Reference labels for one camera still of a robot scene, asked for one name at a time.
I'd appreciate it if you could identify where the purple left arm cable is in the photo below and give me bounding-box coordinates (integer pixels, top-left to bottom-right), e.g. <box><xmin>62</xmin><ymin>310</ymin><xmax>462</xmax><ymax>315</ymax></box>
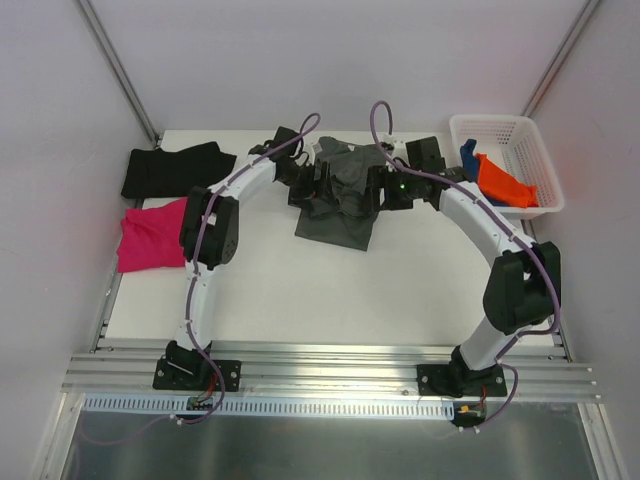
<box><xmin>74</xmin><ymin>112</ymin><xmax>322</xmax><ymax>446</ymax></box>

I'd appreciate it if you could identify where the aluminium mounting rail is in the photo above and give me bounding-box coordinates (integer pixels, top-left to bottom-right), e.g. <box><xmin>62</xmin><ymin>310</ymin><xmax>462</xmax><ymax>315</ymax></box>
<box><xmin>62</xmin><ymin>339</ymin><xmax>604</xmax><ymax>403</ymax></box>

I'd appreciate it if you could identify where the aluminium corner post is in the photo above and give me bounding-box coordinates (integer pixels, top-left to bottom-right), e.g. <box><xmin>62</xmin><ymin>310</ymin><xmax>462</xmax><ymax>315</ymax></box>
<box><xmin>74</xmin><ymin>0</ymin><xmax>161</xmax><ymax>146</ymax></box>
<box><xmin>520</xmin><ymin>0</ymin><xmax>603</xmax><ymax>118</ymax></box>

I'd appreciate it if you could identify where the white plastic basket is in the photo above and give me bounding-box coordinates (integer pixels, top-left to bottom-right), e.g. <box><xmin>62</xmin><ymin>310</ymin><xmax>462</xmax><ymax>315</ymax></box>
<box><xmin>449</xmin><ymin>114</ymin><xmax>565</xmax><ymax>221</ymax></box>

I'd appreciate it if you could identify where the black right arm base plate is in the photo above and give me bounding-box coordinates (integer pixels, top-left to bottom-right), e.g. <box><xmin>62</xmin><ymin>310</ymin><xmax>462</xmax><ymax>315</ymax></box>
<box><xmin>416</xmin><ymin>362</ymin><xmax>507</xmax><ymax>398</ymax></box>

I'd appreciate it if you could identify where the pink folded t shirt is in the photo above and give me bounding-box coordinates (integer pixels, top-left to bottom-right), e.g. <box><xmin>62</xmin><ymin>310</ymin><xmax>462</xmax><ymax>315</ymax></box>
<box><xmin>117</xmin><ymin>198</ymin><xmax>187</xmax><ymax>273</ymax></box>

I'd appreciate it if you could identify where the left aluminium corner post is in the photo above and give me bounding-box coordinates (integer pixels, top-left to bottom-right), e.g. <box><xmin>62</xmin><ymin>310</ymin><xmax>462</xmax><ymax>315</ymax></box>
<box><xmin>74</xmin><ymin>0</ymin><xmax>161</xmax><ymax>146</ymax></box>

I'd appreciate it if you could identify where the orange t shirt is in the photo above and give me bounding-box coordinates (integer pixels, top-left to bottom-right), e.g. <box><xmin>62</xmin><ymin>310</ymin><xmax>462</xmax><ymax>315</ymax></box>
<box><xmin>475</xmin><ymin>153</ymin><xmax>539</xmax><ymax>208</ymax></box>

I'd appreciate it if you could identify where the blue t shirt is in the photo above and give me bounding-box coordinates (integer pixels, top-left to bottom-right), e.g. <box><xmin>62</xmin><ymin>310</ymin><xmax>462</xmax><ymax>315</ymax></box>
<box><xmin>459</xmin><ymin>139</ymin><xmax>506</xmax><ymax>206</ymax></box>

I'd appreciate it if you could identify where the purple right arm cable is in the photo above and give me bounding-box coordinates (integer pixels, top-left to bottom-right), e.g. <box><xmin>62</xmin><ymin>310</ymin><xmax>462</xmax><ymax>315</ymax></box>
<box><xmin>369</xmin><ymin>101</ymin><xmax>562</xmax><ymax>435</ymax></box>

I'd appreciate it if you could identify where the white slotted cable duct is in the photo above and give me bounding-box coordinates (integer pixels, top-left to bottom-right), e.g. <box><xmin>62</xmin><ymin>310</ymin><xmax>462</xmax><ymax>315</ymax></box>
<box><xmin>83</xmin><ymin>393</ymin><xmax>455</xmax><ymax>421</ymax></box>

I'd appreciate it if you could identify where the grey t shirt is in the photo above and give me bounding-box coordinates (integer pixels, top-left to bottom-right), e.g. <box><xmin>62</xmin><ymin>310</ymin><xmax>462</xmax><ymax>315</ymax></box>
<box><xmin>295</xmin><ymin>136</ymin><xmax>385</xmax><ymax>251</ymax></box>

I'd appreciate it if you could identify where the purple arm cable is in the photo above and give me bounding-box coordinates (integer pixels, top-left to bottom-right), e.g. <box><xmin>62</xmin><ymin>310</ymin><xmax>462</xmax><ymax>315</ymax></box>
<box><xmin>369</xmin><ymin>101</ymin><xmax>562</xmax><ymax>435</ymax></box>
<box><xmin>74</xmin><ymin>112</ymin><xmax>322</xmax><ymax>446</ymax></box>

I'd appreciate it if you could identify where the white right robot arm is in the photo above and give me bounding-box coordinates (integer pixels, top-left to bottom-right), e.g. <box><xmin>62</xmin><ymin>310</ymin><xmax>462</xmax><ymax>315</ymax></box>
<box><xmin>364</xmin><ymin>135</ymin><xmax>560</xmax><ymax>398</ymax></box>

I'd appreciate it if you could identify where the right aluminium corner post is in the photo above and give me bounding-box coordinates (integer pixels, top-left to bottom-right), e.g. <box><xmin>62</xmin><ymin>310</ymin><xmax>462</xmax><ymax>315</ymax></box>
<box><xmin>520</xmin><ymin>0</ymin><xmax>603</xmax><ymax>118</ymax></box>

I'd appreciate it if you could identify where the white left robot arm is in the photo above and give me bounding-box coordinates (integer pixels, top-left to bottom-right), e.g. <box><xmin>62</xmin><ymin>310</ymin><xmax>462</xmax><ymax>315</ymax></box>
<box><xmin>154</xmin><ymin>126</ymin><xmax>315</xmax><ymax>390</ymax></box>

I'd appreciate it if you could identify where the black folded t shirt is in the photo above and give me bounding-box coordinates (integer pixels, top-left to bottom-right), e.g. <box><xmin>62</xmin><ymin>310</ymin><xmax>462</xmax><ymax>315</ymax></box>
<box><xmin>121</xmin><ymin>141</ymin><xmax>236</xmax><ymax>200</ymax></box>

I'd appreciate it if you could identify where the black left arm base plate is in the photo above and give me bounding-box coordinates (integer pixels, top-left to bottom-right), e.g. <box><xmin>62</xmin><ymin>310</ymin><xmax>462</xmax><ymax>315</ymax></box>
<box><xmin>151</xmin><ymin>358</ymin><xmax>242</xmax><ymax>392</ymax></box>

